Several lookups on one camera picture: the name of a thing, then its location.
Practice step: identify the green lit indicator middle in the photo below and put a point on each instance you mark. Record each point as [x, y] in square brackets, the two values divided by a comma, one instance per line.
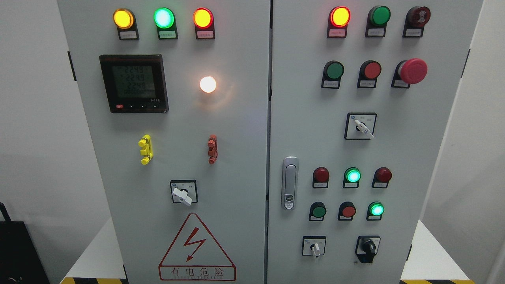
[351, 178]

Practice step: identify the white selector switch lower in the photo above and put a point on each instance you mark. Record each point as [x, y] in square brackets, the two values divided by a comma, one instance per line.
[313, 246]

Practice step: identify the black knob selector switch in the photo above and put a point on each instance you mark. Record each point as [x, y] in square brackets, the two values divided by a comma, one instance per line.
[367, 248]

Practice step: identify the small red push button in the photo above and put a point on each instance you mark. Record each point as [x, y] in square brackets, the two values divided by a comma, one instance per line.
[347, 211]

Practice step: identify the white selector switch upper right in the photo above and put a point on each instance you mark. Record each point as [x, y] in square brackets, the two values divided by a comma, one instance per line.
[360, 125]

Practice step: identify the red-rimmed lit indicator light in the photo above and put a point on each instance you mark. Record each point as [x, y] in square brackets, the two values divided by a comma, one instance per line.
[204, 25]

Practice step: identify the green unlit indicator top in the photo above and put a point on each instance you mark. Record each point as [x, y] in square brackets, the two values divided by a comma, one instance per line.
[377, 20]

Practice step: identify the silver door handle lock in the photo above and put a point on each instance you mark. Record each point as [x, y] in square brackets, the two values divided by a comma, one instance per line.
[289, 182]

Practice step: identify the dark red buzzer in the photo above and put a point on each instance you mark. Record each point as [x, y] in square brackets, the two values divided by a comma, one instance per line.
[416, 18]

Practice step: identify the grey left cabinet door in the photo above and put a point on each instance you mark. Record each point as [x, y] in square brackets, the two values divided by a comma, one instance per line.
[232, 191]

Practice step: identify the green lit button lower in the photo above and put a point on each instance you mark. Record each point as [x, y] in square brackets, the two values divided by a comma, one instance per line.
[375, 211]

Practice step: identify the dark red indicator left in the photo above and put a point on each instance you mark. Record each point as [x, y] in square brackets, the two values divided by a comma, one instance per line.
[320, 178]

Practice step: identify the green lit indicator light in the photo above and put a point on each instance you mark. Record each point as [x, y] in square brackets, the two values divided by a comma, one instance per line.
[165, 22]

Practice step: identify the dark red indicator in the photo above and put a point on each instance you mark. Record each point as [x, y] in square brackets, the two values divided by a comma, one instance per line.
[382, 178]
[320, 178]

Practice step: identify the white rotary selector switch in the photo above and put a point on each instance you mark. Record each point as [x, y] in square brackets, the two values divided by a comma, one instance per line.
[184, 191]

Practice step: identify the grey right cabinet door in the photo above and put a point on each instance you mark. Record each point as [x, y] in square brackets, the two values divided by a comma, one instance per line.
[309, 122]

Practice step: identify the black bag at left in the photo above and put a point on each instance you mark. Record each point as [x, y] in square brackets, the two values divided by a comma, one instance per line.
[19, 261]

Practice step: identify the red lit indicator right door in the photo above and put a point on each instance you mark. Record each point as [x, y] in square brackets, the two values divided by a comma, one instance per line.
[338, 19]

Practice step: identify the grey cabinet door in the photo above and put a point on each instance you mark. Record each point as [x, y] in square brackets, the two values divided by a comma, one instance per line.
[232, 191]
[309, 122]

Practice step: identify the small green push button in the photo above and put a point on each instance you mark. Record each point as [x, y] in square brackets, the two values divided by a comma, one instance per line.
[317, 211]

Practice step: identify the small clear bulb lamp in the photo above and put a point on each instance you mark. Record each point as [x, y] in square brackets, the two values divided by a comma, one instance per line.
[208, 84]

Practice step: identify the red emergency stop mushroom button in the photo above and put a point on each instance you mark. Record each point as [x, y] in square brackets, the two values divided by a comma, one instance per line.
[409, 72]

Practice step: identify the red electric hazard warning sticker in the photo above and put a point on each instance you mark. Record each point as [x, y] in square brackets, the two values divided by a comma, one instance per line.
[196, 255]

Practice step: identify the yellow indicator light top left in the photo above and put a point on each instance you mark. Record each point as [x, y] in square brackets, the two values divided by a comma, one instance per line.
[126, 24]

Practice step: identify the dark red indicator right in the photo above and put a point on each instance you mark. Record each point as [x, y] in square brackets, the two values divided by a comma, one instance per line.
[382, 178]

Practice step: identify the black digital power meter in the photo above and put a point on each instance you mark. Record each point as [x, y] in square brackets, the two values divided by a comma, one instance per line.
[135, 83]

